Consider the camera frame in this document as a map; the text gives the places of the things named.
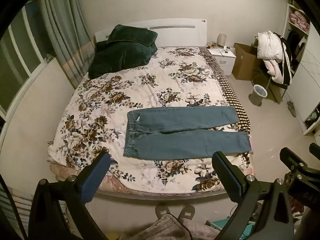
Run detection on pink garment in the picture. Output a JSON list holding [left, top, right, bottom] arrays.
[[265, 59, 284, 84]]

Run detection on black garment with white stripe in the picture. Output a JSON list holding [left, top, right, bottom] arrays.
[[273, 32, 293, 85]]

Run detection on pink folded bedding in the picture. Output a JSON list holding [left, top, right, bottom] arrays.
[[289, 11, 310, 31]]

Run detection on white bed headboard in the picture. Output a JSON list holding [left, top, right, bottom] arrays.
[[94, 18, 208, 48]]

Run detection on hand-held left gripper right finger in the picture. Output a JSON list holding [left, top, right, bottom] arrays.
[[212, 151, 294, 240]]

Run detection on dark shoe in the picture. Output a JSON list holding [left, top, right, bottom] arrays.
[[287, 100, 297, 117]]

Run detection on teal box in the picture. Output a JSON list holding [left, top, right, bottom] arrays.
[[212, 219, 254, 240]]

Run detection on grey-green curtain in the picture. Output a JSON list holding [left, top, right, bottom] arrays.
[[37, 0, 96, 90]]

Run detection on grey slipper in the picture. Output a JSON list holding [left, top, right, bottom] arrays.
[[155, 204, 176, 221], [178, 204, 195, 221]]

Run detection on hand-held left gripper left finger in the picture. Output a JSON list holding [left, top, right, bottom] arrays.
[[28, 152, 112, 240]]

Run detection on window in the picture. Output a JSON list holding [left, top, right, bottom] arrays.
[[0, 4, 56, 122]]

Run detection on white nightstand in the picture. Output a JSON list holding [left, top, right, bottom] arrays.
[[207, 46, 237, 78]]

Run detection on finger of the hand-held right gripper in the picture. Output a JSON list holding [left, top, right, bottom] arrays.
[[309, 142, 320, 157], [279, 147, 320, 178]]

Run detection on white shelf unit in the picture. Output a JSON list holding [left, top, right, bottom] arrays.
[[282, 2, 320, 136]]

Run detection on dark bed frame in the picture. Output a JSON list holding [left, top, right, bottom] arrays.
[[95, 189, 234, 202]]

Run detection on dark green pillows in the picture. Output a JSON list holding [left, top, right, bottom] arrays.
[[89, 24, 158, 79]]

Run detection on chair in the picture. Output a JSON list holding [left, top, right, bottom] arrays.
[[260, 62, 288, 104]]

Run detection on grey fleece cloth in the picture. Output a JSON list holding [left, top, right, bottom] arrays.
[[122, 214, 217, 240]]

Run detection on floral print blanket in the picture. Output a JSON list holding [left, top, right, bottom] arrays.
[[47, 46, 254, 194]]

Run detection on cardboard box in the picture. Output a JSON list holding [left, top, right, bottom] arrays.
[[231, 42, 265, 81]]

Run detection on blue denim pants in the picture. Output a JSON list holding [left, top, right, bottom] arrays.
[[123, 106, 251, 160]]

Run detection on brown checkered blanket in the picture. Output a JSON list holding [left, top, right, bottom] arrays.
[[204, 47, 252, 133]]

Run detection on white padded jacket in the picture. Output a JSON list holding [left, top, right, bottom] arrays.
[[257, 30, 284, 61]]

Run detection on round trash bin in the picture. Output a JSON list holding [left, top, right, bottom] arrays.
[[250, 84, 268, 105]]

